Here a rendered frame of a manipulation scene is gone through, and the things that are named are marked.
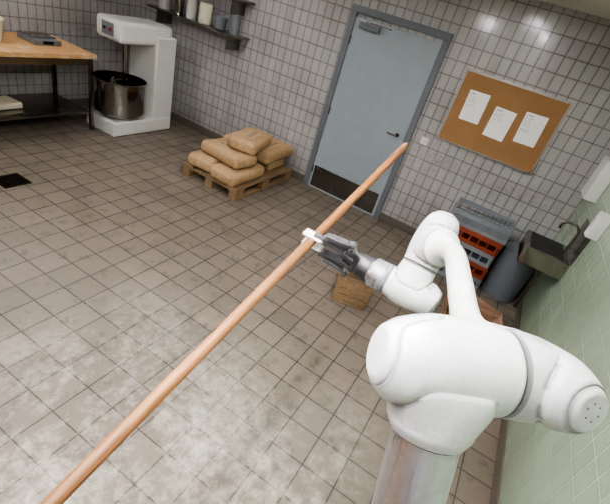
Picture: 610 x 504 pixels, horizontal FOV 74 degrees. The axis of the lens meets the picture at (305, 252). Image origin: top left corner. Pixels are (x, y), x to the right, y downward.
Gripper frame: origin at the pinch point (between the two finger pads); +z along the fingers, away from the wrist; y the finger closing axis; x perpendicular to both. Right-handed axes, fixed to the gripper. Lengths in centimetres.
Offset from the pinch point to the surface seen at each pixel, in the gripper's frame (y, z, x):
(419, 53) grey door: 46, 85, 368
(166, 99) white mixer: 177, 387, 289
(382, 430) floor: 163, -52, 44
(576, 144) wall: 78, -92, 362
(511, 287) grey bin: 199, -105, 274
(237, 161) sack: 162, 205, 217
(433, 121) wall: 103, 44, 356
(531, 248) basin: 120, -92, 231
